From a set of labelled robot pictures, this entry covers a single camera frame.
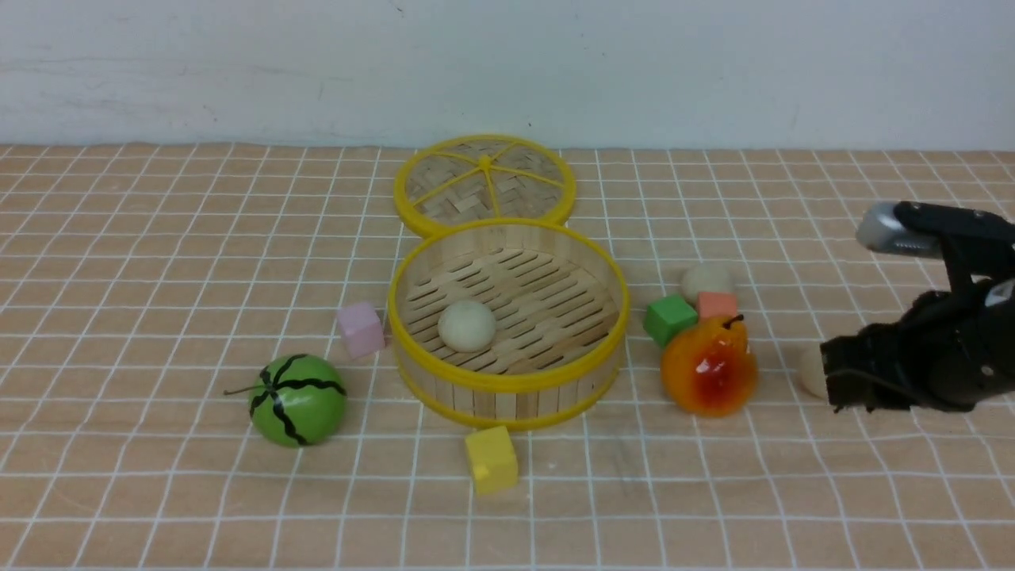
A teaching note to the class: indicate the yellow cube block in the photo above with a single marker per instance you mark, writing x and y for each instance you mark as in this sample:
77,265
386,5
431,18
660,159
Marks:
492,459

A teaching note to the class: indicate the orange checked tablecloth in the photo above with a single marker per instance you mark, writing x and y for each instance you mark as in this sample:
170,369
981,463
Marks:
141,282

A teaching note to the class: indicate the orange cube block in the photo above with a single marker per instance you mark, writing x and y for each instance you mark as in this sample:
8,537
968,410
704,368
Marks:
710,304

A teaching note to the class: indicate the bamboo steamer lid yellow rim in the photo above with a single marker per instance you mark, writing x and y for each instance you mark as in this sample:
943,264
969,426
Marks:
476,177

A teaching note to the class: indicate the orange toy pear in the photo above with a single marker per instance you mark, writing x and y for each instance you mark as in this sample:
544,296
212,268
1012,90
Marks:
709,370

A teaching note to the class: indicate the pink cube block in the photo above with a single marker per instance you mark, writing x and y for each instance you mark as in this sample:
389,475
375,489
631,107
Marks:
361,330

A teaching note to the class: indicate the white bun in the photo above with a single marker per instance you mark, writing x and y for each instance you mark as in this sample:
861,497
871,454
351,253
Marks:
467,326
706,277
811,375

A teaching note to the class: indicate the green toy watermelon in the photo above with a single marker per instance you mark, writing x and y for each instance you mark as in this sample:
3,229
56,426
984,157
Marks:
297,400

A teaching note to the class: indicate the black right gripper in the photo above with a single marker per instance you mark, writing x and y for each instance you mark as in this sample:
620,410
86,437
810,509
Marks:
956,349

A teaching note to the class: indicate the bamboo steamer tray yellow rim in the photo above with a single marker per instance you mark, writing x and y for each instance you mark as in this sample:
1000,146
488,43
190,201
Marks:
561,305

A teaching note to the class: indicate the green cube block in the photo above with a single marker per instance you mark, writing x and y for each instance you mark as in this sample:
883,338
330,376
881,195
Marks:
668,316

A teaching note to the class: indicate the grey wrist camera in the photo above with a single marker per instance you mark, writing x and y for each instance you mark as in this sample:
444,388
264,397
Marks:
970,242

